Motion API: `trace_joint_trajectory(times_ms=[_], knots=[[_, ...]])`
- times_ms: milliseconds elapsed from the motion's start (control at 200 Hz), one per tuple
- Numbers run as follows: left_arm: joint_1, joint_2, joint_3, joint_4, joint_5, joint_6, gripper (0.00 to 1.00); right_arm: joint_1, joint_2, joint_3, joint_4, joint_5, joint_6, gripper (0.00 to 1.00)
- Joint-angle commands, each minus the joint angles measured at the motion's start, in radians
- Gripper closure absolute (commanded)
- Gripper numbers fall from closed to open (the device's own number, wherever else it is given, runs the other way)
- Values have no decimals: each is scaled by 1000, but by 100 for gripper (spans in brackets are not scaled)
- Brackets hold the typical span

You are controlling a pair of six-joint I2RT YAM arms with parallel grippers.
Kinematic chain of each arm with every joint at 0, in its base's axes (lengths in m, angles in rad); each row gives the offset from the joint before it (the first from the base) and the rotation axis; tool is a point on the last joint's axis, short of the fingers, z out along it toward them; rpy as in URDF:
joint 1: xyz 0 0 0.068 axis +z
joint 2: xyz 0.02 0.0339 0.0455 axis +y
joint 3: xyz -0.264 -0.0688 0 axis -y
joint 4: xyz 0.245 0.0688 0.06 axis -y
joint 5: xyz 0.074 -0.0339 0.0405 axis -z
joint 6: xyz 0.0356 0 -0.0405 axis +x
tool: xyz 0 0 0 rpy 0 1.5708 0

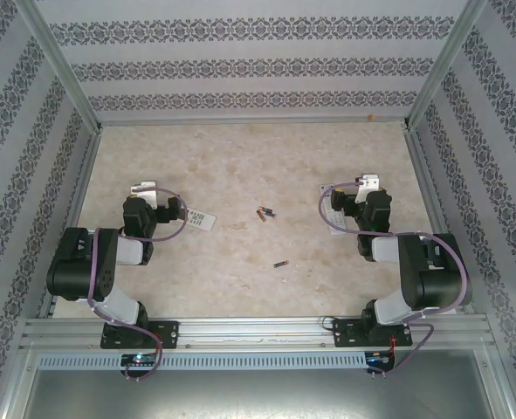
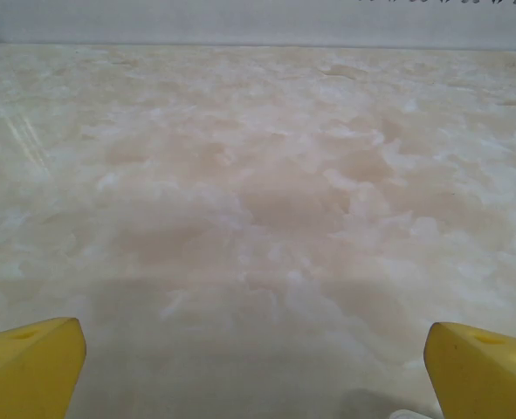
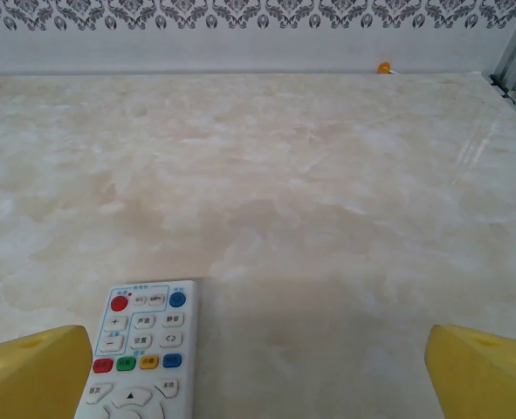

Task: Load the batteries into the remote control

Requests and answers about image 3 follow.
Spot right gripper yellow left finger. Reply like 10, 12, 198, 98
0, 325, 93, 419

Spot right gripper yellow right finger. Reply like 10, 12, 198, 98
423, 323, 516, 419

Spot white remote with coloured buttons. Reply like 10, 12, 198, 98
72, 279, 197, 419

